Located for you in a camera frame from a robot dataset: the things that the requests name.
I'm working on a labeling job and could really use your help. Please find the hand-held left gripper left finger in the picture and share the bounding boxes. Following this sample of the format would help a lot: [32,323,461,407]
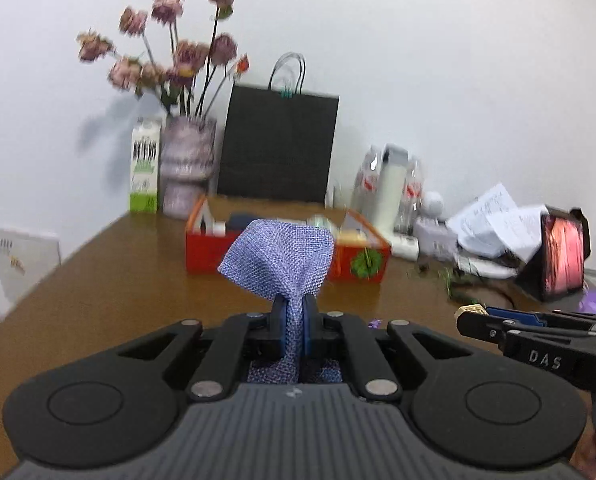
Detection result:
[120,294,289,403]

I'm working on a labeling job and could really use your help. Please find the white round gadget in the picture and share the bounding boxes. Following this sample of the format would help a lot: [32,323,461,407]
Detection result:
[422,191,445,218]

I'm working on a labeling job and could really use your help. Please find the mottled purple ceramic vase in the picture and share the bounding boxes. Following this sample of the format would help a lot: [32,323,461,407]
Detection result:
[159,115,218,220]

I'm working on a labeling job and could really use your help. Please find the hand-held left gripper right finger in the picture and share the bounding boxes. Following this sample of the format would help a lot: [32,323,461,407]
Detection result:
[303,294,479,403]

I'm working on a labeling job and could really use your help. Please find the black tablet red screen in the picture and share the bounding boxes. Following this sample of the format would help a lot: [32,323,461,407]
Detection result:
[520,205,593,303]

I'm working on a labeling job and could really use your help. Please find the green white milk carton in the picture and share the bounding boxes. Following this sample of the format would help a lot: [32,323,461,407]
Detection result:
[129,117,163,213]

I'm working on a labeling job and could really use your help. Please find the black paper bag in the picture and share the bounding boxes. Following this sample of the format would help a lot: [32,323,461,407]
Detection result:
[217,51,340,204]

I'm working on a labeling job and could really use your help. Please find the red cardboard box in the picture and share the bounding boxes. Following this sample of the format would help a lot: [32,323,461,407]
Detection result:
[184,195,393,283]

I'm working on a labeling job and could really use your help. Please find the white paper sheets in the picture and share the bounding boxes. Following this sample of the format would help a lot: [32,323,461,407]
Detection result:
[445,182,549,266]

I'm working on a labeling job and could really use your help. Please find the white wall panel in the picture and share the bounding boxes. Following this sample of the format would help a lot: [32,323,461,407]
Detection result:
[0,226,61,306]

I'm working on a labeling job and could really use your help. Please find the purple woven cloth bag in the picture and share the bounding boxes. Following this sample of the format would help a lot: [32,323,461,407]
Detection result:
[217,219,341,385]

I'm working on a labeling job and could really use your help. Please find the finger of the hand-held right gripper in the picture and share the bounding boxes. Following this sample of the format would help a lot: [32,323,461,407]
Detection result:
[456,314,596,353]
[488,307,596,326]

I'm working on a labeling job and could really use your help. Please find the white power bank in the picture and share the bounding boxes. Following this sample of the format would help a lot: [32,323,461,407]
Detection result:
[389,232,421,261]

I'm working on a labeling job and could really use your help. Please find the clear water bottle red label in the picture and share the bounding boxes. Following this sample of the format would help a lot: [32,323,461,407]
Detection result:
[395,157,425,233]
[352,146,385,216]

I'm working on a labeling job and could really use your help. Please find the dried pink flowers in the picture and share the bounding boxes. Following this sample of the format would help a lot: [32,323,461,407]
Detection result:
[75,0,251,116]

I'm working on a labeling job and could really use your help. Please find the white printed tin box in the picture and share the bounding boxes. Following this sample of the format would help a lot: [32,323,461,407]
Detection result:
[413,217,461,256]

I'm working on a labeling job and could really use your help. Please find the white thermos flask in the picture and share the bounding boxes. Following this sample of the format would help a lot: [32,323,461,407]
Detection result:
[370,144,410,233]

